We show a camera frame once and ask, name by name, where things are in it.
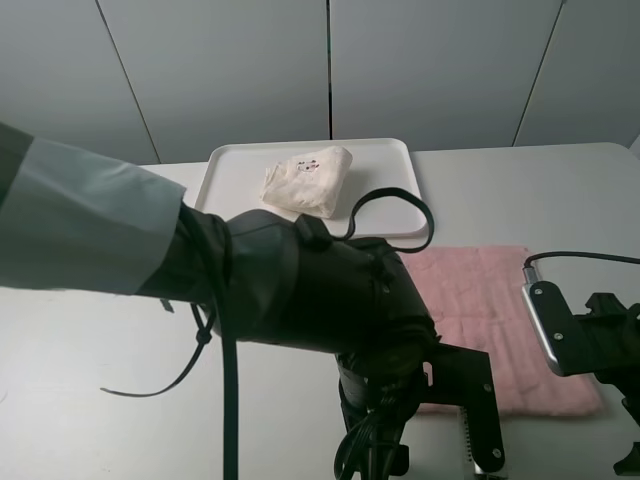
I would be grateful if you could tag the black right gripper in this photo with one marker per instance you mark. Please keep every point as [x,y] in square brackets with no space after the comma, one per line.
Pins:
[611,346]

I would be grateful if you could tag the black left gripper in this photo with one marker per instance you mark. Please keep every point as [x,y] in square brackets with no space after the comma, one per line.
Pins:
[379,392]

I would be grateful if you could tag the pink towel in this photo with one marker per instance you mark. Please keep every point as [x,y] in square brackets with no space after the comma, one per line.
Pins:
[473,295]

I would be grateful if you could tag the cream white towel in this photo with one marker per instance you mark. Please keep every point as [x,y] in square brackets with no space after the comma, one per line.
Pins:
[308,183]

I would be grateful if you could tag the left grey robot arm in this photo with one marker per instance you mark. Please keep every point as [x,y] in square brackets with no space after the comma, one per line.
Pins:
[72,219]

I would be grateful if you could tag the white rectangular plastic tray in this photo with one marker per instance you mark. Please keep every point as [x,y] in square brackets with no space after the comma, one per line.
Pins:
[235,175]

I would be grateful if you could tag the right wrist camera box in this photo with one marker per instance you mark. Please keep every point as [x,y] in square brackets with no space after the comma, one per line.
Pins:
[565,346]

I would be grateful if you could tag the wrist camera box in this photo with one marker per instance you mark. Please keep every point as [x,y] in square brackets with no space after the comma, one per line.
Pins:
[565,346]
[463,378]

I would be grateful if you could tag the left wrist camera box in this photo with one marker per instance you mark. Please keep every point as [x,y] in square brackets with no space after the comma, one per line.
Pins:
[463,378]

